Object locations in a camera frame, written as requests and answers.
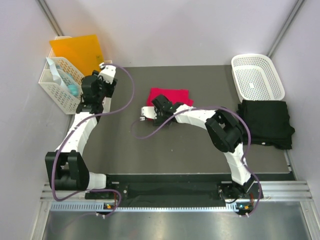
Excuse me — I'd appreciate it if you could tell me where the red t shirt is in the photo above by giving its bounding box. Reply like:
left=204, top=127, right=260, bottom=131
left=145, top=87, right=194, bottom=107

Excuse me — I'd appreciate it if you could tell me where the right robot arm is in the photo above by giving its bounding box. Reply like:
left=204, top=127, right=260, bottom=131
left=151, top=94, right=255, bottom=198

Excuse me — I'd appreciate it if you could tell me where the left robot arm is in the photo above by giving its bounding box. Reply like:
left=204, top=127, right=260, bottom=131
left=45, top=66, right=117, bottom=199

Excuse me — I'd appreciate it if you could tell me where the teal object in organizer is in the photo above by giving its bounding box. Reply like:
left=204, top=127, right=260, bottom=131
left=51, top=65, right=80, bottom=98

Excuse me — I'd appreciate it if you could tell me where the orange plastic folder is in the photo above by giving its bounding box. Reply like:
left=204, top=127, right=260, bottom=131
left=49, top=34, right=104, bottom=76

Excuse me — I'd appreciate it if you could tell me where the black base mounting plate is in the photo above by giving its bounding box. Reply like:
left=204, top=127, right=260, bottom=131
left=84, top=174, right=263, bottom=201

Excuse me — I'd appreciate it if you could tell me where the white plastic basket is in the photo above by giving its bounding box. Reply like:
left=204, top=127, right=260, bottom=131
left=231, top=53, right=285, bottom=101

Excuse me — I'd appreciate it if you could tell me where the black folded t shirt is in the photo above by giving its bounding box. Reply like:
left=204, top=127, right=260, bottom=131
left=237, top=100, right=295, bottom=150

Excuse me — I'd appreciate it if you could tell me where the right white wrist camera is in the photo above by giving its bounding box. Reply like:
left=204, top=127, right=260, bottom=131
left=139, top=106, right=157, bottom=121

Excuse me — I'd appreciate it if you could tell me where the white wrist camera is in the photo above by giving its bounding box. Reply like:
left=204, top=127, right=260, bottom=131
left=139, top=106, right=157, bottom=121
left=98, top=62, right=116, bottom=84

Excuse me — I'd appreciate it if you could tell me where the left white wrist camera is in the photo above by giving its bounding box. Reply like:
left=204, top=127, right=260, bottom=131
left=98, top=62, right=116, bottom=84

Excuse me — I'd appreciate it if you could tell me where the grey slotted cable duct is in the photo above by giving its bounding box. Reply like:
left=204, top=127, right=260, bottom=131
left=50, top=200, right=249, bottom=213

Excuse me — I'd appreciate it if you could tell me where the aluminium frame rail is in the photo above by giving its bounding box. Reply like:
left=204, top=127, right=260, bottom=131
left=40, top=180, right=313, bottom=202

